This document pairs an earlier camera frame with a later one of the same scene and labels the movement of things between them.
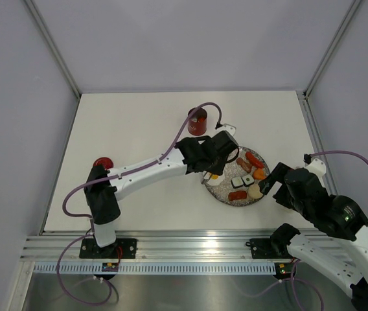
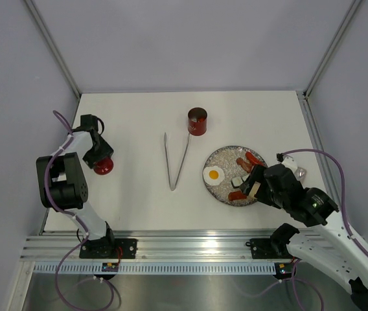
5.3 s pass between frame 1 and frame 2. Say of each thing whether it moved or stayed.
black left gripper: moved
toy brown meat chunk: stayed
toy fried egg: stayed
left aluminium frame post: stayed
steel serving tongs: moved
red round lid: stayed
